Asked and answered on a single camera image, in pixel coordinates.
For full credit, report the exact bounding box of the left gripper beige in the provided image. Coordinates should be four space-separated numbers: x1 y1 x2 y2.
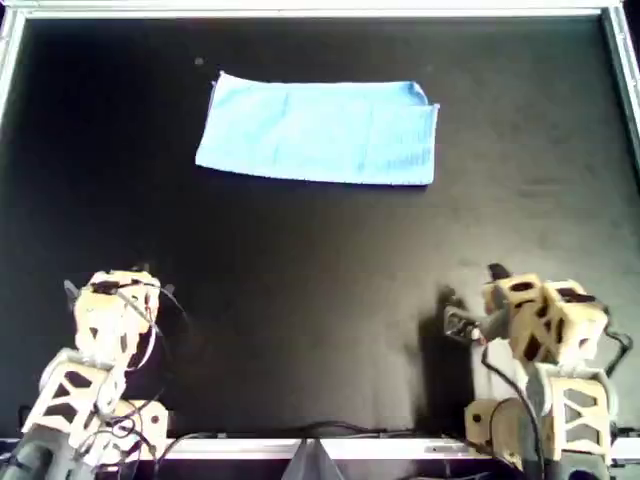
73 260 162 315

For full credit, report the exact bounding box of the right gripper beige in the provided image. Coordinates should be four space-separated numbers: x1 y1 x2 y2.
482 262 547 322

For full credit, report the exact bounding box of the light blue microfibre cloth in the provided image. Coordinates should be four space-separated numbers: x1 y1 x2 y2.
193 70 441 187

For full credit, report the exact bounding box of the right gripper grey camera bracket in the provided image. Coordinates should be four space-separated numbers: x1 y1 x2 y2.
476 302 517 347

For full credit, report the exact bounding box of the bare circuit board camera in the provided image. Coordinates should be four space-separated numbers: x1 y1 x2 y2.
442 303 484 344

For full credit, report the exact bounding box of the left arm servo wire bundle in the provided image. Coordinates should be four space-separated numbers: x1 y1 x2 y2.
74 282 192 480

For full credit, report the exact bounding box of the arm servo wire bundle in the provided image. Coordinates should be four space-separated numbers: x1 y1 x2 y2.
74 282 192 480
601 308 635 375

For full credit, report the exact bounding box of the right arm servo wire bundle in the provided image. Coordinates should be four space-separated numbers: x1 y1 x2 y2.
601 308 635 375

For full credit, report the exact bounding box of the black camera cable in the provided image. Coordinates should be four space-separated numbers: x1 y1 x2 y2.
479 342 551 480

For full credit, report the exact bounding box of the grey camera stand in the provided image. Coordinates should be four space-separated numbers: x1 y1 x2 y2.
282 438 344 480

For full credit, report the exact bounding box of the aluminium table frame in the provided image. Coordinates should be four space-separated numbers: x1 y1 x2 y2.
0 0 640 464

